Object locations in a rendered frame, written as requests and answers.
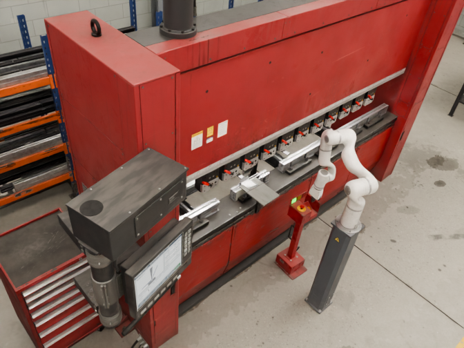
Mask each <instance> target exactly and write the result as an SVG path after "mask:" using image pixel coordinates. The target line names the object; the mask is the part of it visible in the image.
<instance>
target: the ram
mask: <svg viewBox="0 0 464 348"><path fill-rule="evenodd" d="M431 1H432V0H403V1H399V2H396V3H393V4H390V5H388V6H384V7H381V8H377V9H375V10H371V11H369V12H365V13H362V14H359V15H356V16H354V17H350V18H347V19H343V20H341V21H337V22H335V23H331V24H329V25H325V26H322V27H319V28H316V29H313V30H310V31H307V32H303V33H300V34H298V35H294V36H292V37H288V38H286V39H282V40H279V41H275V42H273V43H269V44H267V45H264V46H260V47H258V48H254V49H251V50H248V51H245V52H241V53H239V54H236V55H233V56H230V57H226V58H223V59H220V60H217V61H214V62H211V63H209V64H204V65H202V66H198V67H196V68H192V69H190V70H186V71H184V72H181V73H180V164H182V165H184V166H186V167H188V168H189V170H188V171H187V172H186V176H187V177H188V176H189V175H192V174H194V173H196V172H198V171H200V170H202V169H203V168H206V167H207V166H210V165H212V164H214V163H216V162H218V161H220V160H222V159H224V158H225V157H228V156H230V155H232V154H234V153H236V152H238V151H240V150H242V149H243V148H246V147H247V146H250V145H252V144H254V143H256V142H258V141H260V140H261V139H264V138H265V137H268V136H270V135H272V134H274V133H276V132H278V131H280V130H282V129H283V128H286V127H288V126H290V125H292V124H294V123H296V122H298V121H300V120H301V119H304V118H305V117H308V116H310V115H312V114H314V113H316V112H318V111H319V110H322V109H323V108H326V107H328V106H330V105H332V104H334V103H336V102H338V101H340V100H341V99H344V98H346V97H348V96H350V95H352V94H354V93H356V92H358V91H359V90H362V89H363V88H366V87H368V86H370V85H372V84H375V83H376V82H378V81H380V80H382V79H384V78H386V77H388V76H390V75H393V74H394V73H397V72H398V71H400V70H402V69H404V68H406V66H407V63H408V61H409V58H410V56H411V53H412V50H413V48H414V45H415V43H416V40H417V37H418V34H419V32H420V30H421V27H422V24H423V22H424V19H425V16H426V14H427V11H428V8H429V5H430V3H431ZM404 72H405V71H402V72H400V73H398V74H397V75H395V76H393V77H391V78H389V79H387V80H385V81H383V82H381V83H379V84H377V85H375V86H373V87H371V88H369V89H367V90H365V91H363V92H361V93H359V94H357V95H355V96H353V97H351V98H349V99H347V100H345V101H343V102H341V103H339V104H337V105H335V106H334V107H332V108H330V109H328V110H326V111H324V112H322V113H320V114H318V115H316V116H314V117H312V118H310V119H308V120H306V121H304V122H302V123H300V124H298V125H296V126H294V127H292V128H290V129H288V130H286V131H284V132H282V133H280V134H278V135H276V136H274V137H272V138H271V139H268V140H267V141H265V142H263V143H261V144H258V145H257V146H254V147H253V148H250V149H249V150H247V151H245V152H243V153H240V154H239V155H236V156H235V157H232V158H231V159H228V160H227V161H225V162H222V163H221V164H218V165H217V166H214V167H213V168H210V169H209V170H207V171H205V172H203V173H201V174H199V175H197V176H195V177H193V178H191V179H189V180H187V181H186V183H187V184H188V183H189V182H192V181H193V180H196V179H197V178H199V177H201V176H203V175H206V174H207V173H209V172H211V171H213V170H215V169H217V168H219V167H221V166H223V165H225V164H227V163H229V162H231V161H233V160H235V159H237V158H239V157H240V156H242V155H244V154H246V153H248V152H250V151H252V150H254V149H256V148H258V147H260V146H262V145H264V144H266V143H268V142H270V141H271V140H273V139H275V138H277V137H279V136H281V135H284V134H285V133H288V132H289V131H292V130H293V129H295V128H297V127H299V126H301V125H303V124H305V123H307V122H309V121H311V120H313V119H315V118H317V117H319V116H321V115H323V114H325V113H327V112H329V111H331V110H333V109H335V108H336V107H338V106H340V105H342V104H344V103H346V102H348V101H350V100H352V99H354V98H356V97H358V96H360V95H362V94H364V93H366V92H367V91H369V90H371V89H373V88H375V87H377V86H379V85H381V84H383V83H385V82H387V81H389V80H391V79H393V78H395V77H397V76H399V75H401V74H403V73H404ZM226 120H228V127H227V134H226V135H223V136H221V137H219V138H217V136H218V124H219V123H221V122H223V121H226ZM212 126H213V135H211V136H209V137H207V128H210V127H212ZM200 131H203V133H202V146H200V147H198V148H195V149H193V150H191V142H192V135H194V134H196V133H198V132H200ZM210 137H213V141H211V142H209V143H206V141H207V139H208V138H210Z"/></svg>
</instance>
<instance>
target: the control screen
mask: <svg viewBox="0 0 464 348"><path fill-rule="evenodd" d="M181 261H182V234H180V235H179V236H178V237H177V238H176V239H175V240H174V241H173V242H172V243H171V244H170V245H169V246H168V247H166V248H165V249H164V250H163V251H162V252H161V253H160V254H159V255H158V256H157V257H156V258H155V259H154V260H153V261H152V262H151V263H150V264H149V265H148V266H147V267H146V268H145V269H144V270H143V271H142V272H141V273H140V274H139V275H138V276H137V277H136V278H135V291H136V298H137V309H139V308H140V307H141V306H142V305H143V304H144V303H145V302H146V301H147V300H148V299H149V297H150V296H151V295H152V294H153V293H154V292H155V291H156V290H157V289H158V288H159V287H160V286H161V285H162V284H163V283H164V282H165V281H166V280H167V279H168V278H169V277H170V275H171V274H172V273H173V272H174V271H175V270H176V269H177V268H178V267H179V266H180V265H181ZM149 288H151V290H150V291H149V292H148V293H146V291H147V290H148V289H149Z"/></svg>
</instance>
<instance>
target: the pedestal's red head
mask: <svg viewBox="0 0 464 348"><path fill-rule="evenodd" d="M305 192H308V191H305ZM305 192H304V193H305ZM302 194H303V193H302ZM302 194H300V195H302ZM298 196H299V195H298ZM298 196H296V200H297V197H298ZM294 198H295V197H294ZM301 199H302V196H301ZM292 200H293V199H291V202H292ZM291 202H290V205H289V210H288V213H287V215H288V216H289V217H290V218H291V219H293V220H294V221H295V222H296V223H298V224H299V225H300V226H302V225H303V224H305V223H307V222H308V221H310V220H312V219H314V218H315V217H317V214H318V210H319V208H320V203H319V202H317V201H316V200H315V202H311V196H310V195H309V194H308V193H307V194H306V198H305V200H304V202H303V203H302V202H301V201H299V200H298V201H295V202H294V203H293V204H292V203H291ZM301 204H302V205H304V207H305V208H306V211H303V212H302V211H299V210H298V206H300V205H301ZM307 206H309V207H310V209H309V208H308V207H307Z"/></svg>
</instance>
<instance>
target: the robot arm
mask: <svg viewBox="0 0 464 348"><path fill-rule="evenodd" d="M355 143H356V134H355V132H354V131H353V130H352V129H350V128H344V129H340V130H332V129H327V130H325V131H324V132H323V133H322V135H321V139H320V150H319V157H318V163H319V165H321V166H328V171H327V170H325V169H320V170H319V171H318V175H317V177H316V180H315V182H314V184H313V186H312V187H311V188H310V190H309V194H310V195H311V202H315V200H318V201H319V200H320V198H321V197H322V193H323V188H324V187H325V184H326V183H327V182H330V181H333V180H334V179H335V176H336V167H335V166H334V165H333V164H332V163H331V162H330V158H331V150H332V145H336V144H344V145H345V147H344V149H343V151H342V153H341V158H342V160H343V163H344V165H345V167H346V168H347V170H348V171H349V172H350V173H353V174H354V175H356V176H357V177H358V178H359V179H356V180H351V181H349V182H347V183H346V184H345V187H344V190H345V193H346V194H347V196H348V200H347V203H346V206H345V209H344V211H343V214H340V215H338V216H337V217H336V219H335V223H336V226H337V227H338V228H339V229H340V230H341V231H343V232H345V233H350V234H352V233H357V232H359V231H360V230H361V227H362V225H361V223H360V220H359V219H360V216H361V214H362V211H363V209H364V207H365V199H364V198H363V197H362V196H364V195H370V194H372V193H375V192H376V191H377V190H378V182H377V180H376V178H375V177H374V176H373V175H372V174H371V173H370V172H369V171H368V170H366V169H365V168H364V167H363V166H362V164H361V163H360V162H359V160H358V157H357V155H356V152H355V149H354V146H355Z"/></svg>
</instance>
